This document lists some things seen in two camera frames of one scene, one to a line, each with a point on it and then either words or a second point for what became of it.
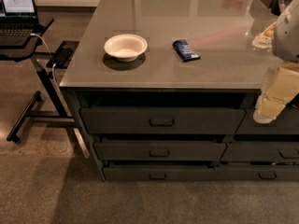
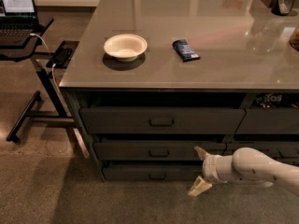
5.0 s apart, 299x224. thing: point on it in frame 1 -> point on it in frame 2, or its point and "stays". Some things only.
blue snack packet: [186, 51] stays
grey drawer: [158, 174] stays
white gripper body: [287, 36] -> [209, 169]
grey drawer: [159, 151] stays
